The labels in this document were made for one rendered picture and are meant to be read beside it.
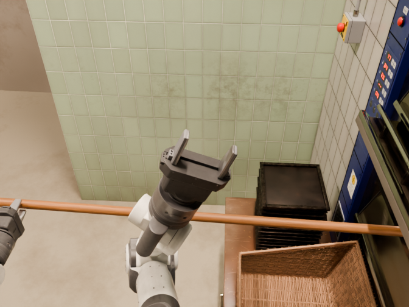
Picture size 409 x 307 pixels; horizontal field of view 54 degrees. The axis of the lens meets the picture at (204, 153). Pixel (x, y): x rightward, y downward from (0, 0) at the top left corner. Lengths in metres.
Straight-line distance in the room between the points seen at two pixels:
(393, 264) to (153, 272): 0.84
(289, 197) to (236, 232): 0.39
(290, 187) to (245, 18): 0.89
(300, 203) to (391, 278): 0.48
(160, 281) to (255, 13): 1.52
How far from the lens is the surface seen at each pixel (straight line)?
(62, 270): 2.72
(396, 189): 1.10
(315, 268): 1.85
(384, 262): 1.54
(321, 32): 2.22
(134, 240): 1.04
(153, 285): 0.94
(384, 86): 1.51
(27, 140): 3.83
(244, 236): 2.00
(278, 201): 1.73
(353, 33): 1.86
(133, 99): 2.42
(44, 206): 1.38
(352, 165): 1.78
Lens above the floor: 2.13
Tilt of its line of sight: 39 degrees down
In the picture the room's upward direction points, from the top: straight up
